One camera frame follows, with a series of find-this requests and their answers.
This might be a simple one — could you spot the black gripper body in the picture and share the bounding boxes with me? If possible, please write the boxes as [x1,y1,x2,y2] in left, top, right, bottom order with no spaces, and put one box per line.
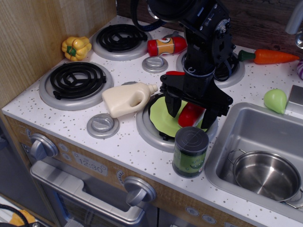
[160,73,233,109]

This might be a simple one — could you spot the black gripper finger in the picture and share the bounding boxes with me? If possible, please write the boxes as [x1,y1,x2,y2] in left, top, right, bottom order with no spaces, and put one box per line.
[165,92,182,117]
[201,105,229,129]

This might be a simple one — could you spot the red white toy sushi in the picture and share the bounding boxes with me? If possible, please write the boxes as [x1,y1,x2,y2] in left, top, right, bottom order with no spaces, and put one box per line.
[178,103,205,128]

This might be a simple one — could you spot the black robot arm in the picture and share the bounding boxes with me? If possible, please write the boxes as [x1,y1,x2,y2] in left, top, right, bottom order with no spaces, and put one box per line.
[131,0,235,129]

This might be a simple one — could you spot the light green plate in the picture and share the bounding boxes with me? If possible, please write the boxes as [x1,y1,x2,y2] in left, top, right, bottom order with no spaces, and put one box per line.
[150,97,204,137]

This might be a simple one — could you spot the silver sink basin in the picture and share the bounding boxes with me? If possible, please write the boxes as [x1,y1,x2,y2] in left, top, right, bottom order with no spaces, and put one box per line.
[205,103,303,222]

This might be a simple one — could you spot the red toy chili pepper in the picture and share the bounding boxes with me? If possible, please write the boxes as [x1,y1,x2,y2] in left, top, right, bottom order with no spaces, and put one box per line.
[165,71,185,76]

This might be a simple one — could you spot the back right stove burner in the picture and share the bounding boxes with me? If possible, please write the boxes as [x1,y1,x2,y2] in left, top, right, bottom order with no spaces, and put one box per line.
[176,50,245,89]

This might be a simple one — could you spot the stove burner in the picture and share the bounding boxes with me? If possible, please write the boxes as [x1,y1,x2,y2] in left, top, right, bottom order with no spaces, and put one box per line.
[135,90,219,153]
[92,24,152,61]
[176,50,245,89]
[39,62,114,111]

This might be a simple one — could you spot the green labelled toy can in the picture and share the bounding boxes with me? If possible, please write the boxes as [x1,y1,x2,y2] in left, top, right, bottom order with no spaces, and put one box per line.
[172,126,209,178]

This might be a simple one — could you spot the front right stove burner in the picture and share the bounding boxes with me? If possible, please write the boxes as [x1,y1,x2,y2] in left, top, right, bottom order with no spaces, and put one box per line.
[135,90,219,153]

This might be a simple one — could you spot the upper grey stovetop knob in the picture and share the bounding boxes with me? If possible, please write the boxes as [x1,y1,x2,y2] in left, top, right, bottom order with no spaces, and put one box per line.
[142,56,168,73]

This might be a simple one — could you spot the grey stovetop knob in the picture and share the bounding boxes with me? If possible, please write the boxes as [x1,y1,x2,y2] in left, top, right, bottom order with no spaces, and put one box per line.
[142,56,168,73]
[87,113,120,139]

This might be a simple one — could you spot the cream toy detergent bottle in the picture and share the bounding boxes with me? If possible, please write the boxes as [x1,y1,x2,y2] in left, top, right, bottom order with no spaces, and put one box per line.
[102,83,158,118]

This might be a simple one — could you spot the red toy ketchup bottle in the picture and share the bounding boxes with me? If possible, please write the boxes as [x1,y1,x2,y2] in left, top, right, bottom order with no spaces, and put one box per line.
[147,37,187,56]

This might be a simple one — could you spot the light green toy pear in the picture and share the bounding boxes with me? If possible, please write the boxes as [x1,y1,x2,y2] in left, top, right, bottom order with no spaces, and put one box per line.
[264,89,287,114]

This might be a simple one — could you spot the orange toy carrot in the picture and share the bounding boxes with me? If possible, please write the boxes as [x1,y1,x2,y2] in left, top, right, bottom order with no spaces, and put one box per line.
[238,49,300,64]

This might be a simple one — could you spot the lower grey stovetop knob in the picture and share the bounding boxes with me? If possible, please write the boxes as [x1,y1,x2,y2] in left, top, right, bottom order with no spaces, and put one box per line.
[87,113,120,139]

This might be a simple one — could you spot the steel pot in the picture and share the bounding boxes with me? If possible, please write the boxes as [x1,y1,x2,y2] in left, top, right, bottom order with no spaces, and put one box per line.
[227,149,303,210]

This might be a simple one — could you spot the back left stove burner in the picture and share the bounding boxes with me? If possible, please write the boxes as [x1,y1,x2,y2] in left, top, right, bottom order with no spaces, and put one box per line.
[92,24,152,61]

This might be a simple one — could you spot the right grey oven knob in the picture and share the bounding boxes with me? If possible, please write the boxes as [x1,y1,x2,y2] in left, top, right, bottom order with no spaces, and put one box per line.
[124,176,157,207]

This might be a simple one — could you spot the grey oven knob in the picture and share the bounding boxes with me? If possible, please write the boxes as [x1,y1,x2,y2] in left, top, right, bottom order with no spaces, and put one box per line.
[124,176,157,207]
[29,133,59,161]

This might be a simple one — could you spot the oven clock display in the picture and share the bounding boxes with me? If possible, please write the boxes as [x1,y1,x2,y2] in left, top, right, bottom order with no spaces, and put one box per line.
[72,151,108,176]

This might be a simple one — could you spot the front left stove burner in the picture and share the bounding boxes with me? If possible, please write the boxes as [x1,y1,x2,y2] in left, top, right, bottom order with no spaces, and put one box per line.
[39,62,114,111]

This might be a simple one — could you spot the purple toy onion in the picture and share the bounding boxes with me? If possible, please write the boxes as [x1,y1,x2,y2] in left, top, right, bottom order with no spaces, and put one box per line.
[297,59,303,79]

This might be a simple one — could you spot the yellow toy bell pepper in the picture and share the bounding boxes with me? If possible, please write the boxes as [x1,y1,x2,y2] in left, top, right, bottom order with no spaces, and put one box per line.
[61,36,92,61]

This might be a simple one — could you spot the silver faucet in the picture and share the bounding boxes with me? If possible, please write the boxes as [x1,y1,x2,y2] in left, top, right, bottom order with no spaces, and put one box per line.
[285,0,303,49]

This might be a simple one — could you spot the left grey oven knob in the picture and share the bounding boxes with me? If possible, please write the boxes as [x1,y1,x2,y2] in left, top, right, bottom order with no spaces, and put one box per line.
[29,133,59,161]

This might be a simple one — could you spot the yellow object on floor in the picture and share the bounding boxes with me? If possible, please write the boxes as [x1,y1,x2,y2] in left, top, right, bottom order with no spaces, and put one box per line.
[9,209,36,225]

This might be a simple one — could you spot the grey oven door handle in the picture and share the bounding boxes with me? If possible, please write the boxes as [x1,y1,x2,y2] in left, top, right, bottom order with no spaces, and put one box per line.
[30,161,145,227]

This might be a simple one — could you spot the black cable on floor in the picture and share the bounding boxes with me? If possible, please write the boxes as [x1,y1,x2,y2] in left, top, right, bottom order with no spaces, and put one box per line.
[0,204,36,225]

